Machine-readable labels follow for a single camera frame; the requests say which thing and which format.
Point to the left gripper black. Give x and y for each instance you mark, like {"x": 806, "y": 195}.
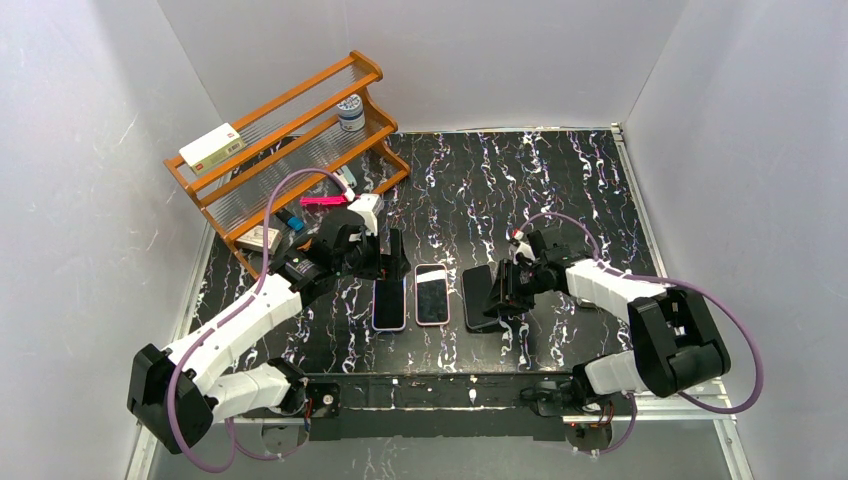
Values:
{"x": 370, "y": 256}

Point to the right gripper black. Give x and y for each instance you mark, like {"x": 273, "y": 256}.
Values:
{"x": 506, "y": 287}

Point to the lilac phone case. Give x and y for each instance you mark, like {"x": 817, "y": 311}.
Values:
{"x": 387, "y": 326}

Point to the dark teal phone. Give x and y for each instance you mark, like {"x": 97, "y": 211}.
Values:
{"x": 389, "y": 305}

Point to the purple phone black screen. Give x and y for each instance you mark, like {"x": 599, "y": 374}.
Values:
{"x": 432, "y": 297}

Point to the pink phone case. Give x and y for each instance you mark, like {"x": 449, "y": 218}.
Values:
{"x": 416, "y": 298}

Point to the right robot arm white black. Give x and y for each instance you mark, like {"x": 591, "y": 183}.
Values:
{"x": 675, "y": 343}

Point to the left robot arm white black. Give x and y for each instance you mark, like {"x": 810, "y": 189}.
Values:
{"x": 179, "y": 391}

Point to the blue black marker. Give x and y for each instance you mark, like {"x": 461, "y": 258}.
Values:
{"x": 290, "y": 220}

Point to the white teal stapler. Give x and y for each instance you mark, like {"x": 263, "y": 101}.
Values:
{"x": 347, "y": 175}

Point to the beige staples box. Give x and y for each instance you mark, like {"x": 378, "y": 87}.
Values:
{"x": 259, "y": 238}

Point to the orange wooden shelf rack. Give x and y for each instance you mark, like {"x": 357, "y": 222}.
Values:
{"x": 295, "y": 133}

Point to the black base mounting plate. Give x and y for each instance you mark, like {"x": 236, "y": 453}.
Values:
{"x": 538, "y": 405}

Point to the white blue round jar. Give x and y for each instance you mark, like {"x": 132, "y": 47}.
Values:
{"x": 350, "y": 113}

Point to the white cardboard box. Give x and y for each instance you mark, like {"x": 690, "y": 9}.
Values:
{"x": 212, "y": 148}

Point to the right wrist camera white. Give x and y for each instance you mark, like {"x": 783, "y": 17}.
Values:
{"x": 520, "y": 248}

